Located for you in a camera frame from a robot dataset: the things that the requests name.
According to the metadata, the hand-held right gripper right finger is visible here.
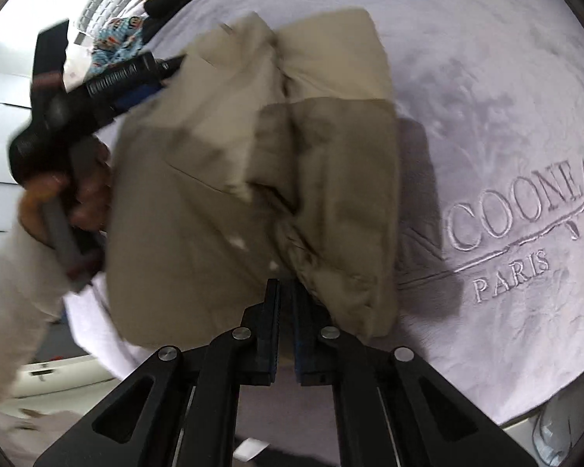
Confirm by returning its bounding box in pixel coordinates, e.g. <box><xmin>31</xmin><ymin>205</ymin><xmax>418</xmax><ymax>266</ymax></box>
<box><xmin>292</xmin><ymin>282</ymin><xmax>536</xmax><ymax>467</ymax></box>

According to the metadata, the white wardrobe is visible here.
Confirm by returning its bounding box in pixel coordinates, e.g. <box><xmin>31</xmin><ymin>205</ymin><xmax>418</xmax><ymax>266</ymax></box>
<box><xmin>0</xmin><ymin>41</ymin><xmax>36</xmax><ymax>234</ymax></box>

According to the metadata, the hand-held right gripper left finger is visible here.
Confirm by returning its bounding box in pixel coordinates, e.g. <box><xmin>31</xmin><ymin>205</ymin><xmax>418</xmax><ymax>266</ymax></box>
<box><xmin>34</xmin><ymin>278</ymin><xmax>280</xmax><ymax>467</ymax></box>

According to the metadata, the lavender plush blanket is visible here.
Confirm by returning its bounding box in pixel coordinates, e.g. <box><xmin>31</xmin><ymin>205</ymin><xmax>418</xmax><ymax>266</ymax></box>
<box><xmin>63</xmin><ymin>0</ymin><xmax>584</xmax><ymax>448</ymax></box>

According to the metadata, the blue monkey print cloth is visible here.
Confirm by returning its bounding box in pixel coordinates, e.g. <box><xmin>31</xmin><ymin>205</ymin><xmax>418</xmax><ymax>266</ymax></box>
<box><xmin>90</xmin><ymin>16</ymin><xmax>144</xmax><ymax>71</ymax></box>

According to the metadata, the person's left forearm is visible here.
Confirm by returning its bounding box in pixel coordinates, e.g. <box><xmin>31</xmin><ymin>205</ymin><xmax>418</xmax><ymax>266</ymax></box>
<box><xmin>0</xmin><ymin>214</ymin><xmax>81</xmax><ymax>402</ymax></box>

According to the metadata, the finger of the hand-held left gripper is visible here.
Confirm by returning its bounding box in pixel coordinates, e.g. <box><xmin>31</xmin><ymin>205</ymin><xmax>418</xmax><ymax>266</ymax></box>
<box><xmin>84</xmin><ymin>51</ymin><xmax>186</xmax><ymax>114</ymax></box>
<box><xmin>30</xmin><ymin>18</ymin><xmax>72</xmax><ymax>109</ymax></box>

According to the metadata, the person's left hand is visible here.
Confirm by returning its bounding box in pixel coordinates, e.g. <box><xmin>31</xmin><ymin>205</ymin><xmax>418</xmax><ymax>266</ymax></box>
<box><xmin>18</xmin><ymin>135</ymin><xmax>114</xmax><ymax>250</ymax></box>

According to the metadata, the beige puffer jacket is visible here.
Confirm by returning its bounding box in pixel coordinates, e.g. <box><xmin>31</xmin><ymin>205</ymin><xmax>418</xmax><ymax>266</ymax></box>
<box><xmin>97</xmin><ymin>7</ymin><xmax>404</xmax><ymax>351</ymax></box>

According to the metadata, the clear plastic item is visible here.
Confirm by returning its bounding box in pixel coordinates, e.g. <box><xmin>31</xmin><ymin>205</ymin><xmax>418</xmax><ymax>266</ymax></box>
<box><xmin>533</xmin><ymin>393</ymin><xmax>584</xmax><ymax>467</ymax></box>

